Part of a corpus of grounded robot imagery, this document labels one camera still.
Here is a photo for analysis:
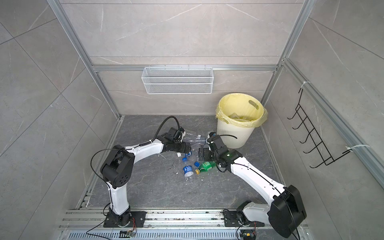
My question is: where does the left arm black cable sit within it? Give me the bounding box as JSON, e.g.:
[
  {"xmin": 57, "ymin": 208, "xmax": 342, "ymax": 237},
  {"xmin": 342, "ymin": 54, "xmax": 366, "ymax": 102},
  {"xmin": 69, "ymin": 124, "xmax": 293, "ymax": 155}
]
[{"xmin": 151, "ymin": 115, "xmax": 182, "ymax": 142}]

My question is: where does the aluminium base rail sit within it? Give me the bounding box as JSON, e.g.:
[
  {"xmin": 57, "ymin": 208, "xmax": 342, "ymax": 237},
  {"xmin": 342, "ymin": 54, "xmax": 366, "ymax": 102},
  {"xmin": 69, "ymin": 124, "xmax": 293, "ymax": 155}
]
[{"xmin": 53, "ymin": 208, "xmax": 283, "ymax": 240}]

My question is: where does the white bin with yellow bag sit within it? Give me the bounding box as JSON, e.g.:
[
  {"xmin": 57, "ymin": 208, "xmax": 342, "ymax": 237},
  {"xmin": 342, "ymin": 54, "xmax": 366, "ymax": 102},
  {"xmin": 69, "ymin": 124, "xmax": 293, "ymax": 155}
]
[{"xmin": 216, "ymin": 93, "xmax": 268, "ymax": 149}]

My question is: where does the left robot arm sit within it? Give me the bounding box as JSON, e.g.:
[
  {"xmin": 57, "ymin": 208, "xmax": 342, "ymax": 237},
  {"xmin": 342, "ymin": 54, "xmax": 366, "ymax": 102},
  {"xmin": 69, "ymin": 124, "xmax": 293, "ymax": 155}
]
[{"xmin": 100, "ymin": 127, "xmax": 192, "ymax": 227}]

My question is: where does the white wire mesh basket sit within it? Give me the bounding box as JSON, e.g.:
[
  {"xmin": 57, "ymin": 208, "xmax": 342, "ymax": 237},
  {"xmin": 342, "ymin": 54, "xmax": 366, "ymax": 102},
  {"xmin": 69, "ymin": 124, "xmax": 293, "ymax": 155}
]
[{"xmin": 142, "ymin": 67, "xmax": 214, "ymax": 95}]

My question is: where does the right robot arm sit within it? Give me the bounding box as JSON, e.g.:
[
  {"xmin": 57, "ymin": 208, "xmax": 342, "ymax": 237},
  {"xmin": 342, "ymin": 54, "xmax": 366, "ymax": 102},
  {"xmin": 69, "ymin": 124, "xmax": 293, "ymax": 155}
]
[{"xmin": 207, "ymin": 132, "xmax": 307, "ymax": 240}]

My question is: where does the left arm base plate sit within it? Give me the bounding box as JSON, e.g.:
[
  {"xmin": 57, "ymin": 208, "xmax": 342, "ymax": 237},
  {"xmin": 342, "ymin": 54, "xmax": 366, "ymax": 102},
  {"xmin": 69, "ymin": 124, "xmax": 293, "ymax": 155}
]
[{"xmin": 103, "ymin": 211, "xmax": 147, "ymax": 228}]

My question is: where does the black wire hook rack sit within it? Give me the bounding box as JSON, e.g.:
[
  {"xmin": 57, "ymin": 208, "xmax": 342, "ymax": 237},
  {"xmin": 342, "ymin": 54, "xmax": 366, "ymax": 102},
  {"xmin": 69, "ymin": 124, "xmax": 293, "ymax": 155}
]
[{"xmin": 287, "ymin": 89, "xmax": 353, "ymax": 169}]

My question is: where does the pocari bottle white cap front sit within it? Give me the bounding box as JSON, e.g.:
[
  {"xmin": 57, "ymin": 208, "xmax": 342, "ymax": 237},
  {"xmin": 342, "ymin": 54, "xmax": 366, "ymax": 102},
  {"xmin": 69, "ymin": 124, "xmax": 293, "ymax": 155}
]
[{"xmin": 182, "ymin": 158, "xmax": 194, "ymax": 181}]

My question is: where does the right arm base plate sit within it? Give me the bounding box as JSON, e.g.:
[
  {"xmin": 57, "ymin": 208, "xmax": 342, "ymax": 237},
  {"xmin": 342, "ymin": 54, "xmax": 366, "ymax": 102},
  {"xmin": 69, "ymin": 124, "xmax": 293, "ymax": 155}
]
[{"xmin": 222, "ymin": 209, "xmax": 249, "ymax": 227}]

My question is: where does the pocari sweat bottle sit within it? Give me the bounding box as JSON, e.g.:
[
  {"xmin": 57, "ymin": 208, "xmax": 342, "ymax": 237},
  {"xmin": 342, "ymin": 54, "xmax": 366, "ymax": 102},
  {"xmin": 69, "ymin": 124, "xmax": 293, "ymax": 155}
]
[{"xmin": 177, "ymin": 152, "xmax": 192, "ymax": 163}]

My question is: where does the clear bottle white cap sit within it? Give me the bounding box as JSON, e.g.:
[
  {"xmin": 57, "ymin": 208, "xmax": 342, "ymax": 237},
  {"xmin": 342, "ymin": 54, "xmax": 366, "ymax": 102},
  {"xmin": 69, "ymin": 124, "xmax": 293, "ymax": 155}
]
[{"xmin": 183, "ymin": 129, "xmax": 205, "ymax": 142}]

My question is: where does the green sprite bottle right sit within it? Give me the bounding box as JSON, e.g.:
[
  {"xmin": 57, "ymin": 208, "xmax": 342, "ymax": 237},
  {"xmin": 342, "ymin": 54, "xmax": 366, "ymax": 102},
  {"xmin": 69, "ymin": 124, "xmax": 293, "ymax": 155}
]
[{"xmin": 195, "ymin": 162, "xmax": 216, "ymax": 175}]

